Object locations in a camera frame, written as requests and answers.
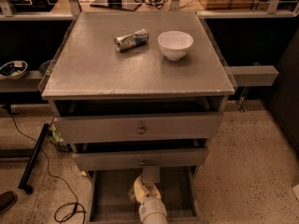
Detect dark shoe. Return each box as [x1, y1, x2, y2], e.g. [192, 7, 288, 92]
[0, 190, 17, 214]

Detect crushed silver can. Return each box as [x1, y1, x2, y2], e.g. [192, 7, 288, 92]
[114, 29, 150, 51]

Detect white ceramic bowl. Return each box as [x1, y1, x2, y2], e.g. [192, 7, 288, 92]
[158, 31, 193, 61]

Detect bowl with dark contents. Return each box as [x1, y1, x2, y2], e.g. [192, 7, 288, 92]
[0, 61, 28, 79]

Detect grey top drawer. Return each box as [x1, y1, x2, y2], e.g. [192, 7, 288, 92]
[54, 112, 223, 144]

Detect grey drawer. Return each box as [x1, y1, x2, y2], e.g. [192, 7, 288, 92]
[73, 148, 209, 171]
[54, 112, 223, 144]
[86, 167, 201, 224]

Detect grey side shelf left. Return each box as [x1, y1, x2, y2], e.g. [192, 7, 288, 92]
[0, 71, 43, 92]

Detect grey side shelf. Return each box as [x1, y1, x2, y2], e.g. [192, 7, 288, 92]
[0, 71, 43, 92]
[226, 65, 278, 87]

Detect black bar on floor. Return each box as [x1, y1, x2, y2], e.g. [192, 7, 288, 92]
[18, 124, 50, 194]

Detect grey drawer cabinet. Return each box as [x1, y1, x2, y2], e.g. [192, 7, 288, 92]
[36, 10, 238, 224]

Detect black floor cable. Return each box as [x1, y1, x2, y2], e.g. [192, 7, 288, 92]
[3, 105, 87, 224]

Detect black monitor stand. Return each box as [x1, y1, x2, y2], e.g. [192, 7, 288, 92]
[90, 0, 141, 11]

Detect green crumpled packet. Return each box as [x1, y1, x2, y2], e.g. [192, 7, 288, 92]
[50, 124, 68, 152]

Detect grey middle drawer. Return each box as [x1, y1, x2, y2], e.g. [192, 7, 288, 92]
[73, 148, 209, 171]

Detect clear plastic water bottle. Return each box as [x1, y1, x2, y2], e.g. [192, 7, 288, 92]
[128, 189, 137, 203]

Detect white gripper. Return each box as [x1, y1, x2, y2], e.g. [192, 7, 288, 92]
[134, 176, 167, 224]

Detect grey bottom drawer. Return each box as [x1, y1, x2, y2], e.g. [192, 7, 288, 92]
[86, 167, 201, 224]

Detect grey side shelf right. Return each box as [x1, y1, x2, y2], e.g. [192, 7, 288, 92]
[226, 65, 278, 87]

